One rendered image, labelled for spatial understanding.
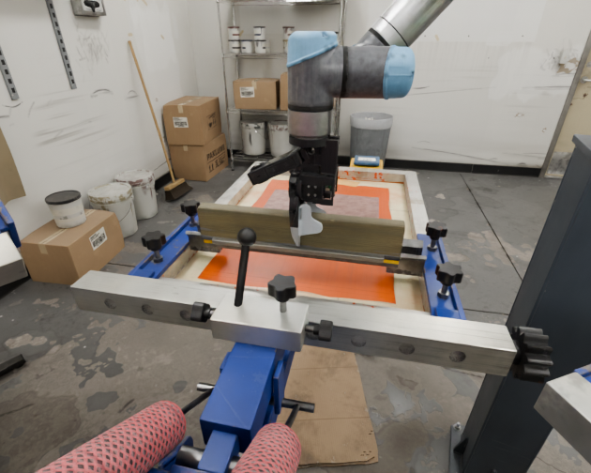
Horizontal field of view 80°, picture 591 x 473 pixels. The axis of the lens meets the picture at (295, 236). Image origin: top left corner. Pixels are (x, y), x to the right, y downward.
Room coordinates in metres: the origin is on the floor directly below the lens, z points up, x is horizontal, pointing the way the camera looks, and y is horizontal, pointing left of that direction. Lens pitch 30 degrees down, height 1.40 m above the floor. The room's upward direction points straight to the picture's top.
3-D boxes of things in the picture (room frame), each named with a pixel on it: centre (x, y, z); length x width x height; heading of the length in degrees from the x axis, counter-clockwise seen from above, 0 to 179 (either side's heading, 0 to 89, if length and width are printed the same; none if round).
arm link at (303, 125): (0.62, -0.02, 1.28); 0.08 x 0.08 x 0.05
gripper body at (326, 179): (0.61, -0.03, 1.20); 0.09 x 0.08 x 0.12; 78
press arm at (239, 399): (0.31, 0.06, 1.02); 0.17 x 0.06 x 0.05; 168
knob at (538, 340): (0.35, -0.31, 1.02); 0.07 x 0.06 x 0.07; 168
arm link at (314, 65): (0.61, -0.03, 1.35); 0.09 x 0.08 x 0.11; 89
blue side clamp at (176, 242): (0.69, 0.27, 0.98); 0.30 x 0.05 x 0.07; 168
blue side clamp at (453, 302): (0.57, -0.28, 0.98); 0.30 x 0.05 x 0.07; 168
